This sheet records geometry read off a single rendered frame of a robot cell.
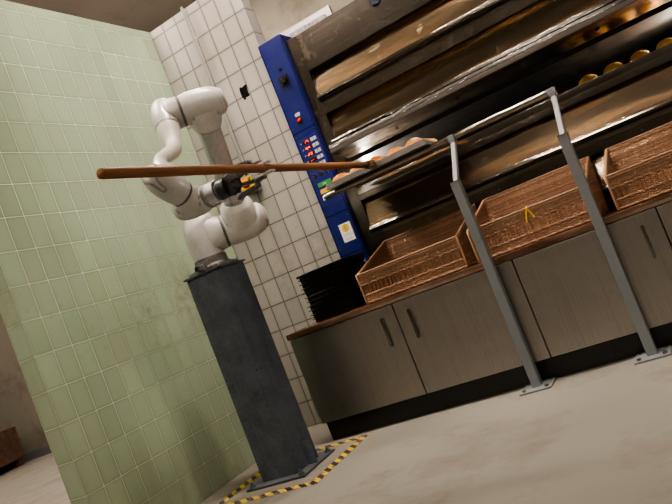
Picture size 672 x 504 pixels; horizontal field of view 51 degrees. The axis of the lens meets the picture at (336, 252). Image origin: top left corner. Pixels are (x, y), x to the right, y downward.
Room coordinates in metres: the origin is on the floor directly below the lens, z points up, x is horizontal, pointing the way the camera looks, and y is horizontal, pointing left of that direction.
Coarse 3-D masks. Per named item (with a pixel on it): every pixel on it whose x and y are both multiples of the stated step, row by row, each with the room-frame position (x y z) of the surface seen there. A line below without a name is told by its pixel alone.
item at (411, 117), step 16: (640, 0) 3.05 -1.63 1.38; (656, 0) 3.11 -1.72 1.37; (608, 16) 3.12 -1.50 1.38; (624, 16) 3.17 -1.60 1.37; (576, 32) 3.18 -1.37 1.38; (592, 32) 3.24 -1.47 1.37; (544, 48) 3.25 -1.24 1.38; (560, 48) 3.31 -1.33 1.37; (512, 64) 3.32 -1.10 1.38; (528, 64) 3.39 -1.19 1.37; (480, 80) 3.40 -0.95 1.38; (496, 80) 3.47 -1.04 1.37; (448, 96) 3.48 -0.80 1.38; (464, 96) 3.55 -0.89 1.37; (416, 112) 3.56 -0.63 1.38; (432, 112) 3.63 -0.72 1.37; (384, 128) 3.64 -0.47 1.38; (400, 128) 3.72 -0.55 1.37; (352, 144) 3.73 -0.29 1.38; (368, 144) 3.82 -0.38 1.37
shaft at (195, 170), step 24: (120, 168) 1.82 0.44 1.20; (144, 168) 1.90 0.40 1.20; (168, 168) 1.99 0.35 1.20; (192, 168) 2.09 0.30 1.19; (216, 168) 2.20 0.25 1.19; (240, 168) 2.32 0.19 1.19; (264, 168) 2.45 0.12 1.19; (288, 168) 2.61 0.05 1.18; (312, 168) 2.78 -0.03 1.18; (336, 168) 2.99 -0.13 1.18
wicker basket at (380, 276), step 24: (456, 216) 3.65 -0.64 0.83; (408, 240) 3.78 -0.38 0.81; (432, 240) 3.71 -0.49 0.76; (456, 240) 3.20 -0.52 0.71; (384, 264) 3.37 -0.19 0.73; (408, 264) 3.32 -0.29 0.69; (432, 264) 3.27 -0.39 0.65; (456, 264) 3.22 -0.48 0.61; (360, 288) 3.45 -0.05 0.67; (384, 288) 3.39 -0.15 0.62; (408, 288) 3.34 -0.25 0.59
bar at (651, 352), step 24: (552, 96) 3.03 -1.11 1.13; (432, 144) 3.30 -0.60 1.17; (456, 144) 3.26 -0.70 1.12; (384, 168) 3.42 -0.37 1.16; (456, 168) 3.13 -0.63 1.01; (576, 168) 2.84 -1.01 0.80; (336, 192) 3.55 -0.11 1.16; (456, 192) 3.06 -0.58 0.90; (600, 216) 2.83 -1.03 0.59; (480, 240) 3.05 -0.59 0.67; (600, 240) 2.85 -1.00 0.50; (504, 288) 3.08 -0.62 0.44; (624, 288) 2.84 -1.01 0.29; (504, 312) 3.06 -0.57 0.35; (648, 336) 2.84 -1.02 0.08; (528, 360) 3.05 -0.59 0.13; (648, 360) 2.80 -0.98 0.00; (528, 384) 3.14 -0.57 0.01; (552, 384) 3.01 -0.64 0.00
